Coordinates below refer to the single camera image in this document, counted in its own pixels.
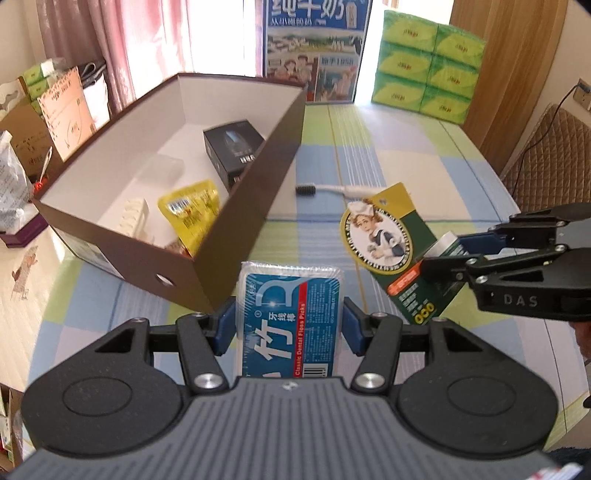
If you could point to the small green boxes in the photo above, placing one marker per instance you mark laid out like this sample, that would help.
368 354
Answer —
39 76

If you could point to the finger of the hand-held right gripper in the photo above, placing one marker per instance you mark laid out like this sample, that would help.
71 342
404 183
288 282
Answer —
448 268
475 242

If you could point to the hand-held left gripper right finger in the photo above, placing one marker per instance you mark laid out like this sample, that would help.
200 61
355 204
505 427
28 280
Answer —
354 325

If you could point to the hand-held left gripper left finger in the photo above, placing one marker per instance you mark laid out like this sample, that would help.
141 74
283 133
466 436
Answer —
226 325

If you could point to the purple box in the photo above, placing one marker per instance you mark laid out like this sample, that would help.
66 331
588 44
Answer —
25 233

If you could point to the beige wall socket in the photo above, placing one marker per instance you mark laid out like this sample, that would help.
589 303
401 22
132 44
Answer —
582 94

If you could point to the small black box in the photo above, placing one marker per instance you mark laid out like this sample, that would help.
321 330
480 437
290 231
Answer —
231 147

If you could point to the brown storage box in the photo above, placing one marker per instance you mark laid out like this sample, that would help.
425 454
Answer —
240 221

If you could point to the pink curtain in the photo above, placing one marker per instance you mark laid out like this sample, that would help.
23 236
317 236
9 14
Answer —
152 41

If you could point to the beige ridged plastic item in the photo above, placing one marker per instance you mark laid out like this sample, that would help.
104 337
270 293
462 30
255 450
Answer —
131 217

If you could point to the quilted brown chair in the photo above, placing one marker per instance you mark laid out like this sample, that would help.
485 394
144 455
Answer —
554 161

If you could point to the wooden door panel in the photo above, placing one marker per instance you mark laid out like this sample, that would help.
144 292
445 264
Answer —
508 60

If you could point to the blue dental floss pack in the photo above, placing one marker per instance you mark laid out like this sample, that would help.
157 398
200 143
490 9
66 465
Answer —
291 323

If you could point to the white plastic bag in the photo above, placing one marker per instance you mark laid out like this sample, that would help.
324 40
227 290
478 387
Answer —
11 184

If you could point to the blue milk carton box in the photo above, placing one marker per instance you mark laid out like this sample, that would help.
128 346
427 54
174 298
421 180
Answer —
314 50

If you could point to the yellow snack pouch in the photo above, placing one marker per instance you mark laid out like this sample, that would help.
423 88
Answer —
189 212

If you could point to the white paper bag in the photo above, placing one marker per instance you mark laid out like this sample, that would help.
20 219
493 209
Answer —
94 94

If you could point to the white toothbrush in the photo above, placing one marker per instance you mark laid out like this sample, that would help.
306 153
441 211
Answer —
332 188

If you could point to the desktop with checked tablecloth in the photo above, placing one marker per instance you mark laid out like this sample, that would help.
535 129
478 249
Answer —
415 175

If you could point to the cardboard card with orange print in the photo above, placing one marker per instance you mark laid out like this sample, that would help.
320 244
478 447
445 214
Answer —
67 115

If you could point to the green card ointment package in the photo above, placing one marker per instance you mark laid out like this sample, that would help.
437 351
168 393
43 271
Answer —
374 230

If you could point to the brown cardboard box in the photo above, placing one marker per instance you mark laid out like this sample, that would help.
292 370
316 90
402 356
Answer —
23 129

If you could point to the bundle of green tissue packs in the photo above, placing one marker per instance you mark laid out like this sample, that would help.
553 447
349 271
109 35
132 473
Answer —
425 69

